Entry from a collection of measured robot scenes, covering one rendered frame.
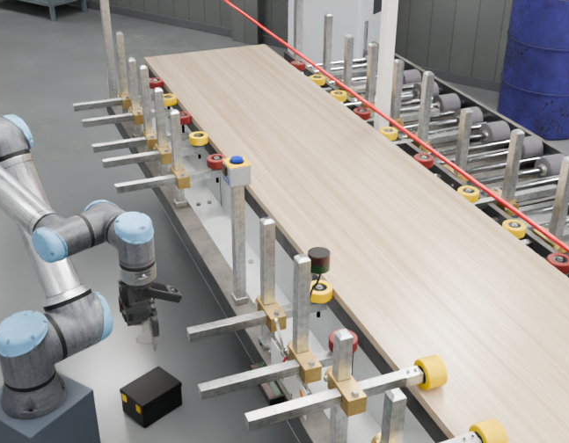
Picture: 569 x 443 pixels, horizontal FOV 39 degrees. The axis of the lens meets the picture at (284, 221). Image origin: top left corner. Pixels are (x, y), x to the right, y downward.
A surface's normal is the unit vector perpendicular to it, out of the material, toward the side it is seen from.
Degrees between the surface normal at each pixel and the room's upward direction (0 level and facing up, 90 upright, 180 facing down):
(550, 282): 0
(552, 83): 90
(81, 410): 90
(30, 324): 5
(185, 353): 0
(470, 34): 90
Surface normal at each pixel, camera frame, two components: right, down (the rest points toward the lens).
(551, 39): -0.37, 0.45
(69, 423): 0.84, 0.27
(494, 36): -0.55, 0.40
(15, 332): -0.06, -0.84
